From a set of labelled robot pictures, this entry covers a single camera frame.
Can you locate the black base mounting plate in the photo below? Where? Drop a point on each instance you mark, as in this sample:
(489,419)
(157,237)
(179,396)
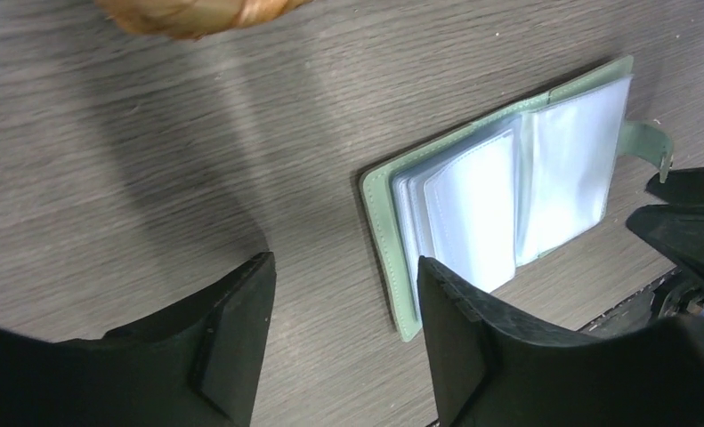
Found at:
(631,313)

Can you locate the green card holder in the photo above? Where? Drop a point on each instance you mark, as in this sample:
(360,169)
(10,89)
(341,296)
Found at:
(506,189)

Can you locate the woven wicker divided tray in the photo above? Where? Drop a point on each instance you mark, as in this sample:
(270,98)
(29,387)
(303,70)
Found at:
(193,19)

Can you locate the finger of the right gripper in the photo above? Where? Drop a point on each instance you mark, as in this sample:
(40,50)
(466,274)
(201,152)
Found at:
(676,232)
(681,187)

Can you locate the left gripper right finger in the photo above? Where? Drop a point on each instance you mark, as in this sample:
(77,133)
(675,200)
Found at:
(493,364)

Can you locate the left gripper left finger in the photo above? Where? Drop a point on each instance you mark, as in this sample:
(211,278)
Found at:
(196,362)

